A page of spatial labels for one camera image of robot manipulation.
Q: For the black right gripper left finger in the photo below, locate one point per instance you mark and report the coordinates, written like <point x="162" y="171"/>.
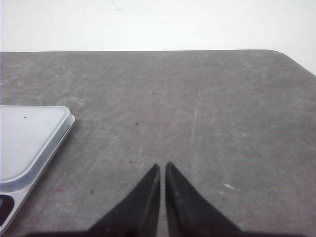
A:
<point x="137" y="214"/>

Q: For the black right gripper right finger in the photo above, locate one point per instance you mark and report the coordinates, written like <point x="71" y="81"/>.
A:
<point x="188" y="213"/>

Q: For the silver digital kitchen scale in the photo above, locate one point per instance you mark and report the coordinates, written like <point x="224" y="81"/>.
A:
<point x="29" y="138"/>

